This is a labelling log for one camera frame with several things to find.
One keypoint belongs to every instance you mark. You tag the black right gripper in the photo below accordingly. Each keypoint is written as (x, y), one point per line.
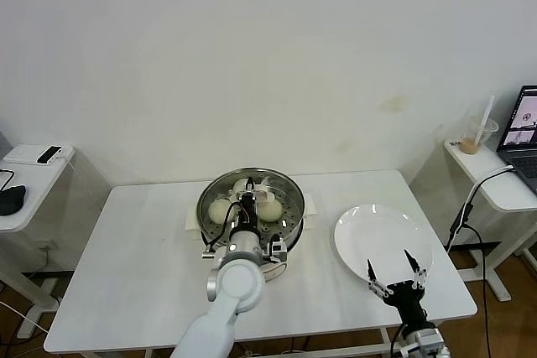
(405, 297)

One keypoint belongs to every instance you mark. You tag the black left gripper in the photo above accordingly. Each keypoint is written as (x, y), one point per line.
(247, 211)

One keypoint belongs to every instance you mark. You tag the white steamed baozi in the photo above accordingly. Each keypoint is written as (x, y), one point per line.
(239, 185)
(219, 211)
(272, 210)

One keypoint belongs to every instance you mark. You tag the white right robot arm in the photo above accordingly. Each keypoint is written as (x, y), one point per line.
(413, 343)

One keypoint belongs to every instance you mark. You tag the stainless steel steamer basket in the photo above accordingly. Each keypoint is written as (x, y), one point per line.
(295, 234)

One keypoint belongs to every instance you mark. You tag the white round plate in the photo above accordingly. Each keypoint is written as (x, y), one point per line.
(377, 240)

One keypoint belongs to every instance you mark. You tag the white electric cooker base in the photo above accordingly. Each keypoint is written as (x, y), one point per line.
(311, 207)

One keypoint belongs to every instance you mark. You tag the white side table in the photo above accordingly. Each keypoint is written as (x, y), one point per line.
(482, 173)

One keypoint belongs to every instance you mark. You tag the clear plastic drink cup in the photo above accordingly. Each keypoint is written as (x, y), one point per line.
(472, 146)

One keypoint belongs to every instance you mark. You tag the grey laptop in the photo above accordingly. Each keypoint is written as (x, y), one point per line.
(522, 165)

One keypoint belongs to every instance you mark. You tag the white drinking straw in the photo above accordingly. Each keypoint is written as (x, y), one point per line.
(486, 117)

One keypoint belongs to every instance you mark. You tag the black smartphone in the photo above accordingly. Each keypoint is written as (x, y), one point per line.
(49, 154)

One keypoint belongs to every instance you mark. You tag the white side table rounded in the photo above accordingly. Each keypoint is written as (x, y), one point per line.
(38, 194)

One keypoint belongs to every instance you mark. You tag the flat white box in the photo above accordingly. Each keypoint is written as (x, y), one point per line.
(21, 154)

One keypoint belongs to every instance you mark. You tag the black computer mouse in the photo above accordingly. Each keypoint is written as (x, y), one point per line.
(10, 200)

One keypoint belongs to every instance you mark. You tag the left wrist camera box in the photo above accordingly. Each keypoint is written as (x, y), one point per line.
(279, 251)

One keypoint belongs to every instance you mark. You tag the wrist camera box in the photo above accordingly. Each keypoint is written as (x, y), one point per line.
(279, 251)
(429, 343)

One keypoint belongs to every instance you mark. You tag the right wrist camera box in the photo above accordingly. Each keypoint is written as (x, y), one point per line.
(429, 343)

